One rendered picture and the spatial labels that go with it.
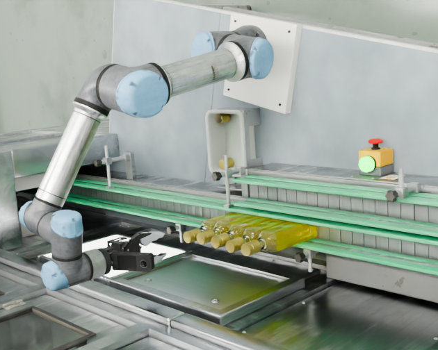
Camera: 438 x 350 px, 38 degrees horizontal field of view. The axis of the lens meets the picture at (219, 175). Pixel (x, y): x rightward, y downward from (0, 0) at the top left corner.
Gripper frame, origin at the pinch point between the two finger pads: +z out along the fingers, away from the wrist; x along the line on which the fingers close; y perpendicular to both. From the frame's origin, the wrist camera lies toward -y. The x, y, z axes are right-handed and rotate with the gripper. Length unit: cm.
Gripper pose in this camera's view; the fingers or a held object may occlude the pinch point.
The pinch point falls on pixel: (163, 245)
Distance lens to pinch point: 179.9
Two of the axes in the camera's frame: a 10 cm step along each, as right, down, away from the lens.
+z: 7.1, -1.6, 6.9
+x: 0.6, 9.8, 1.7
